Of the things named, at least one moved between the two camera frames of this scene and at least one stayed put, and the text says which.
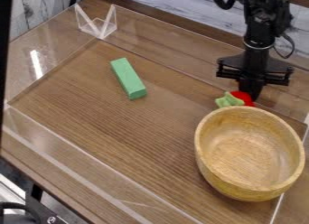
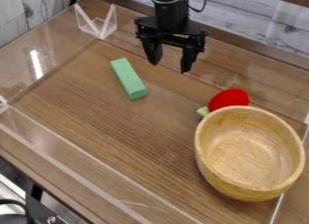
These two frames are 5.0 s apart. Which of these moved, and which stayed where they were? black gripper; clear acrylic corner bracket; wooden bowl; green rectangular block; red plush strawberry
Moved: red plush strawberry; black gripper
Stayed: clear acrylic corner bracket; wooden bowl; green rectangular block
